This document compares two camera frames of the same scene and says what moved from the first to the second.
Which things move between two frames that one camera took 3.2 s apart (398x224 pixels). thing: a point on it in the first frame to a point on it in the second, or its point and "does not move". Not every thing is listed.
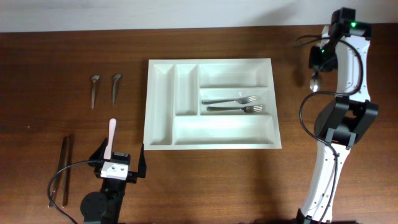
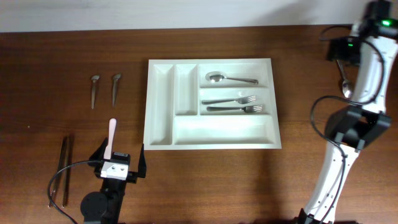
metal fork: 247,109 does not move
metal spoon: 314,84 to 217,76
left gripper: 132,176 does not move
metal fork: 242,100 does not move
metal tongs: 69,162 does not move
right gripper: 314,60 to 343,50
